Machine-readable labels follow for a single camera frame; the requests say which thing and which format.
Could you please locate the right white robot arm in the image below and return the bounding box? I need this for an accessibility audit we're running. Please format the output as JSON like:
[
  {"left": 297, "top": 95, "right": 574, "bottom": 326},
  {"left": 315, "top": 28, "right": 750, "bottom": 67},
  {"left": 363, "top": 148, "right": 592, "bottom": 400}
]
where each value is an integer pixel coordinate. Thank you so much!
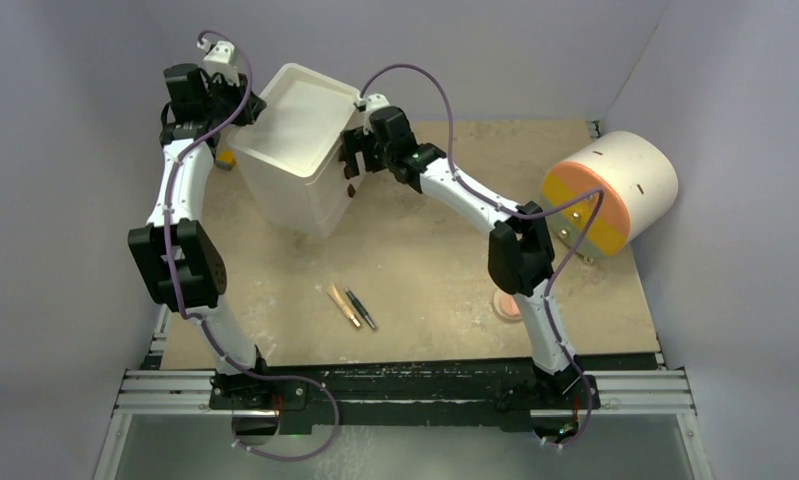
[{"left": 341, "top": 100, "right": 580, "bottom": 407}]

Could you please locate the black aluminium base frame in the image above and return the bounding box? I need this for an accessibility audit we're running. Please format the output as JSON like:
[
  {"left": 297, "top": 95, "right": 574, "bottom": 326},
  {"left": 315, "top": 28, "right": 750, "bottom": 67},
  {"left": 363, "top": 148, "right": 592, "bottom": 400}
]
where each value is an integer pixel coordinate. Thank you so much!
[{"left": 92, "top": 304, "right": 715, "bottom": 480}]

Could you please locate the white drawer cabinet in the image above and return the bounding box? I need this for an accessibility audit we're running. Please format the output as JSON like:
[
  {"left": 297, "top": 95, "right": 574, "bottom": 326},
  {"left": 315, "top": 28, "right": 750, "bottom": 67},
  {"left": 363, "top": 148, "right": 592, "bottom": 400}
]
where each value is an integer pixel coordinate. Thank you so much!
[{"left": 227, "top": 63, "right": 359, "bottom": 235}]

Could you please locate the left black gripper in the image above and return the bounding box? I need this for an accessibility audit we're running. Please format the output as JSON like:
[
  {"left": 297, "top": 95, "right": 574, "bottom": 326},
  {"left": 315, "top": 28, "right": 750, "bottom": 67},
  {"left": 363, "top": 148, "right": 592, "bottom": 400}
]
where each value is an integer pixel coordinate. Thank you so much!
[{"left": 206, "top": 72, "right": 269, "bottom": 129}]

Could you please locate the black makeup pen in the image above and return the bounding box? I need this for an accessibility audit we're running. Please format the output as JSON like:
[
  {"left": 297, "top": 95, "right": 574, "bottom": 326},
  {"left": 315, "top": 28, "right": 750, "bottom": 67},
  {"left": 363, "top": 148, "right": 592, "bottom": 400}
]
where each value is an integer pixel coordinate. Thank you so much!
[{"left": 344, "top": 288, "right": 377, "bottom": 331}]

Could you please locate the white cylinder orange face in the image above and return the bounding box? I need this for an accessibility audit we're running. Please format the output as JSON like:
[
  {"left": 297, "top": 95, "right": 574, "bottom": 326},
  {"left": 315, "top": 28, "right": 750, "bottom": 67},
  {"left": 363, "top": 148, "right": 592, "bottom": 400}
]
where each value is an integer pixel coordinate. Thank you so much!
[{"left": 539, "top": 131, "right": 679, "bottom": 259}]

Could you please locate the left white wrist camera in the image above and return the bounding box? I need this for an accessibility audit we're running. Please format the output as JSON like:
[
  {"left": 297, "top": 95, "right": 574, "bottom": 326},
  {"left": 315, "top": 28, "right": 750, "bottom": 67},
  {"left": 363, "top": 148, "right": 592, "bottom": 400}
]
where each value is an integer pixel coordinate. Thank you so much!
[{"left": 197, "top": 38, "right": 240, "bottom": 86}]

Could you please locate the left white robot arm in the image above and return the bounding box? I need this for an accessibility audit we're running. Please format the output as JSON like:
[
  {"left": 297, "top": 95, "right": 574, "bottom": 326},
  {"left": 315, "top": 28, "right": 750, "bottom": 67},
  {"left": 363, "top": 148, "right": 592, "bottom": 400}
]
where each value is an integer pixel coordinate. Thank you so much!
[{"left": 127, "top": 63, "right": 273, "bottom": 409}]

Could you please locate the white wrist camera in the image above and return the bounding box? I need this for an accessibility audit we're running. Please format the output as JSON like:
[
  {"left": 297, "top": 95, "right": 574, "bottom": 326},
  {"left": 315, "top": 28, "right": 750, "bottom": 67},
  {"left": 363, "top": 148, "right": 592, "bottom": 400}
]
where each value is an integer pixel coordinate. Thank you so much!
[
  {"left": 354, "top": 93, "right": 391, "bottom": 132},
  {"left": 197, "top": 38, "right": 240, "bottom": 86}
]

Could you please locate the white drawer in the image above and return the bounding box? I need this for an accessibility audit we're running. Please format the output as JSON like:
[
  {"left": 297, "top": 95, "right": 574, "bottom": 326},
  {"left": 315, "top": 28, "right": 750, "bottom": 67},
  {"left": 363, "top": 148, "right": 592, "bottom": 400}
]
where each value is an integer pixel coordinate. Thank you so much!
[
  {"left": 307, "top": 147, "right": 352, "bottom": 199},
  {"left": 307, "top": 183, "right": 357, "bottom": 238},
  {"left": 309, "top": 103, "right": 362, "bottom": 184}
]

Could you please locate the small yellow block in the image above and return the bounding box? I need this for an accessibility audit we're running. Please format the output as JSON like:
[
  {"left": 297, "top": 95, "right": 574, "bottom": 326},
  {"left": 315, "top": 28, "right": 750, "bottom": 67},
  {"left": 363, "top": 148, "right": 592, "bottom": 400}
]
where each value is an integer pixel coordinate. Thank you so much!
[{"left": 215, "top": 150, "right": 236, "bottom": 171}]

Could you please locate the beige makeup tube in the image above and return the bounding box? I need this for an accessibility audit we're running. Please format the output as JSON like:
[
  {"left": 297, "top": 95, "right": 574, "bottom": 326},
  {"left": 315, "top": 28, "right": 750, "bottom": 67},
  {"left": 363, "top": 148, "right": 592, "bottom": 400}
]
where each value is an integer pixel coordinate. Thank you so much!
[{"left": 327, "top": 283, "right": 362, "bottom": 329}]

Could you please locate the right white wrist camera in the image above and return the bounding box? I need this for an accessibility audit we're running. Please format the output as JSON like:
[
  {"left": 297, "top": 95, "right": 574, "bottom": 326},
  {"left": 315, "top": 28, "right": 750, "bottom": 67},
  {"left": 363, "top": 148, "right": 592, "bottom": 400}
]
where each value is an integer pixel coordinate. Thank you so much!
[{"left": 354, "top": 93, "right": 391, "bottom": 132}]

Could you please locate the round pink compact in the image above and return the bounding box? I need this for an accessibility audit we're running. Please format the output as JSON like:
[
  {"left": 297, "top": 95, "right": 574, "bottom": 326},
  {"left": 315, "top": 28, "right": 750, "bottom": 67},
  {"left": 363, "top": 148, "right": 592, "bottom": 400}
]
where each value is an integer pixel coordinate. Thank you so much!
[{"left": 491, "top": 290, "right": 522, "bottom": 323}]

